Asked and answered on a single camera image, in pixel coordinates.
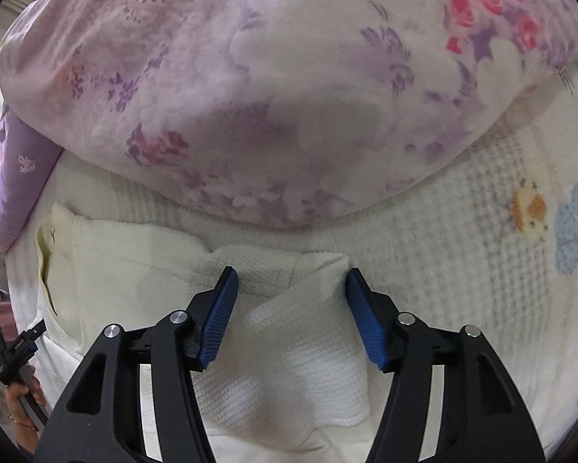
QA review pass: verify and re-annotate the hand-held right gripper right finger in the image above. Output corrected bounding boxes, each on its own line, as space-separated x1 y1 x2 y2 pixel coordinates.
345 267 545 463

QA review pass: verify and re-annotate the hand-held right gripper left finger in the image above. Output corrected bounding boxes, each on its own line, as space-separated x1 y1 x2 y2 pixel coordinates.
33 266 239 463

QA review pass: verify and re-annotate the cream waffle knit garment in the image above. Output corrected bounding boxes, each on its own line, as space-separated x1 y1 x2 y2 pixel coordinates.
35 203 393 463

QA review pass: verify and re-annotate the person's left hand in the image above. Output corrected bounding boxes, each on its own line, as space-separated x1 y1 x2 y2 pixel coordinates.
4 377 47 451

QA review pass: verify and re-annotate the white waffle printed blanket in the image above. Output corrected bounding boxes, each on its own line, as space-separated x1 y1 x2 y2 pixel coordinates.
4 65 578 463

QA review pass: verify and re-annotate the purple floral pillow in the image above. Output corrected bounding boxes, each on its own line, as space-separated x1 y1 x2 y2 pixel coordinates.
0 0 578 228
0 106 66 254

